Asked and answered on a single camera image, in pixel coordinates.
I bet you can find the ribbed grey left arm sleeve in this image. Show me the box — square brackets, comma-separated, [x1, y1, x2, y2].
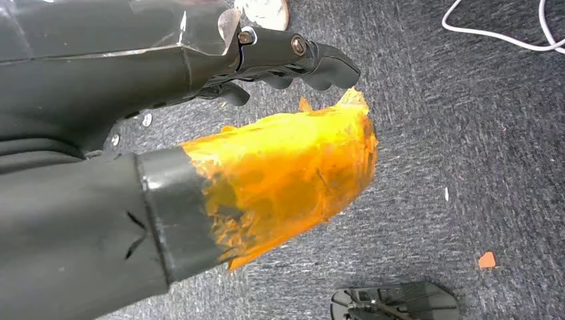
[0, 138, 85, 175]

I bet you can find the white round disc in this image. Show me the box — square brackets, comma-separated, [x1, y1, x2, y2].
[234, 0, 290, 32]

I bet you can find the black plastic foot piece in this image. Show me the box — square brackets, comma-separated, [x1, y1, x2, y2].
[330, 281, 461, 320]

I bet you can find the white cable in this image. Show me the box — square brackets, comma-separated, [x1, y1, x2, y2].
[537, 0, 565, 49]
[442, 0, 565, 53]

